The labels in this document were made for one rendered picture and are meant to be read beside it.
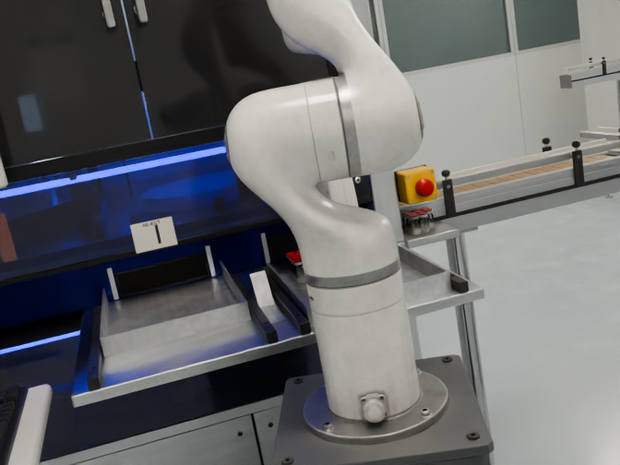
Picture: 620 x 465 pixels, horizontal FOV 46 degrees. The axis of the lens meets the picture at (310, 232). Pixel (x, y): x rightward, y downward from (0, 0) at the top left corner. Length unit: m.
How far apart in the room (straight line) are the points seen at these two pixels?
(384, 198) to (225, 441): 0.64
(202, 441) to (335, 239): 0.93
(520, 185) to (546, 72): 5.35
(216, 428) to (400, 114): 1.02
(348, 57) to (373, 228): 0.20
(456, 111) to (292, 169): 5.98
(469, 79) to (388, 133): 6.01
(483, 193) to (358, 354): 1.02
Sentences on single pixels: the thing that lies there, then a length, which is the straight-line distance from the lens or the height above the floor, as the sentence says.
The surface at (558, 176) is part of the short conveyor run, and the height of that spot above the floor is 0.92.
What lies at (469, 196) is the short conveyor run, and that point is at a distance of 1.84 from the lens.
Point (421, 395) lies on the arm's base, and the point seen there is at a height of 0.87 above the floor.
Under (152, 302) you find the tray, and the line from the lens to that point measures 1.57.
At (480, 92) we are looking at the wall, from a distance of 6.89.
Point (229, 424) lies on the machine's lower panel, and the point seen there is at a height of 0.57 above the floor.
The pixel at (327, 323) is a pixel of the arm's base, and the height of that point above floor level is 1.00.
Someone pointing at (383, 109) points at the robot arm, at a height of 1.24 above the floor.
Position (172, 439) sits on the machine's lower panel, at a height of 0.57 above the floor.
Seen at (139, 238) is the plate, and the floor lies 1.02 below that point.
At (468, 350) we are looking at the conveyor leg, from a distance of 1.98.
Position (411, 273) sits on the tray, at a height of 0.88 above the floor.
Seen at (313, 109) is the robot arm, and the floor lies 1.26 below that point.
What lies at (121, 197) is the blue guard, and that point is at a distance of 1.53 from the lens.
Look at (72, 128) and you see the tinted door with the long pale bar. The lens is 1.53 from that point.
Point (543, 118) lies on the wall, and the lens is 7.22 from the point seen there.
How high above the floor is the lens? 1.31
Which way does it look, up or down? 13 degrees down
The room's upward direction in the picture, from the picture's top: 10 degrees counter-clockwise
